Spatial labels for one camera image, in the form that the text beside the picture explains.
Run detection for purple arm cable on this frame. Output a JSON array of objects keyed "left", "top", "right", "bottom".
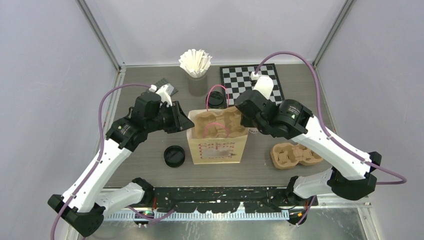
[
  {"left": 49, "top": 83, "right": 157, "bottom": 240},
  {"left": 254, "top": 50, "right": 408, "bottom": 226}
]

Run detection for paper gift bag pink handles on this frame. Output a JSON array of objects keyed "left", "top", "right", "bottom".
[{"left": 186, "top": 84, "right": 249, "bottom": 165}]

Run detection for aluminium frame rail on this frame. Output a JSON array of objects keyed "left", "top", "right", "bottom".
[{"left": 69, "top": 185, "right": 372, "bottom": 222}]

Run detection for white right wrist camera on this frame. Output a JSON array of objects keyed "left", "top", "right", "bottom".
[{"left": 250, "top": 71, "right": 274, "bottom": 100}]

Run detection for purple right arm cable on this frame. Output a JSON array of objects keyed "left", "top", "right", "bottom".
[{"left": 254, "top": 50, "right": 408, "bottom": 226}]

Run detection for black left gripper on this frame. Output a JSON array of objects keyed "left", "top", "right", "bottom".
[{"left": 146, "top": 100, "right": 195, "bottom": 134}]

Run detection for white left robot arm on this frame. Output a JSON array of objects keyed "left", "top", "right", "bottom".
[{"left": 47, "top": 92, "right": 195, "bottom": 237}]

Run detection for black white chessboard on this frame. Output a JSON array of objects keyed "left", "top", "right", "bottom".
[{"left": 219, "top": 63, "right": 285, "bottom": 106}]

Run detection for grey straw holder cup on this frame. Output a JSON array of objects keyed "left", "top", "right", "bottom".
[{"left": 188, "top": 74, "right": 209, "bottom": 97}]

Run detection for black coffee cup lid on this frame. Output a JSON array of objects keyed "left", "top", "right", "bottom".
[{"left": 205, "top": 90, "right": 228, "bottom": 109}]

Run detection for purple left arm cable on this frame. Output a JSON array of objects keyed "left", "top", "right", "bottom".
[{"left": 49, "top": 83, "right": 157, "bottom": 240}]

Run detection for white paper cup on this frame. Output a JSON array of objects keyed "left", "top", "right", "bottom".
[{"left": 248, "top": 127, "right": 259, "bottom": 134}]

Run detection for grey lego baseplate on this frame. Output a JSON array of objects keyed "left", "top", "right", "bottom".
[{"left": 154, "top": 78, "right": 178, "bottom": 96}]

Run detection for white wrapped straws bundle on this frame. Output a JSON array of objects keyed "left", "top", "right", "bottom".
[{"left": 178, "top": 49, "right": 212, "bottom": 79}]

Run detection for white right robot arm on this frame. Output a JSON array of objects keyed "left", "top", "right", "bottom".
[{"left": 234, "top": 89, "right": 382, "bottom": 205}]

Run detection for brown pulp cup carrier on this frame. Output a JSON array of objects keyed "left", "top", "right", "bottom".
[
  {"left": 270, "top": 142, "right": 323, "bottom": 170},
  {"left": 189, "top": 106, "right": 248, "bottom": 139}
]

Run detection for stack of black lids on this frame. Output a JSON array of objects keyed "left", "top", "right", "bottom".
[{"left": 163, "top": 145, "right": 186, "bottom": 168}]

